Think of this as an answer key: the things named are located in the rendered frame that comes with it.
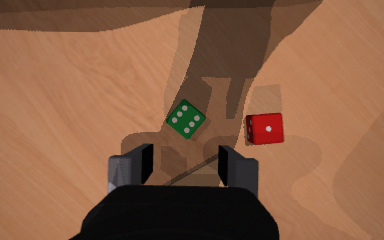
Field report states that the green die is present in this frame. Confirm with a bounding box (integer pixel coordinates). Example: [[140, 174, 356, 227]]
[[166, 99, 206, 139]]

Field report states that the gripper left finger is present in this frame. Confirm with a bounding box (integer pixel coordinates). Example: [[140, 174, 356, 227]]
[[107, 144, 154, 195]]

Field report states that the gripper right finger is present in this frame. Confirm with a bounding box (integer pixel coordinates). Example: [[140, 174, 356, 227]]
[[218, 145, 259, 199]]

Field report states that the red die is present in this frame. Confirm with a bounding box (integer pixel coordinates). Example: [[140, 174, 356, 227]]
[[246, 113, 284, 145]]

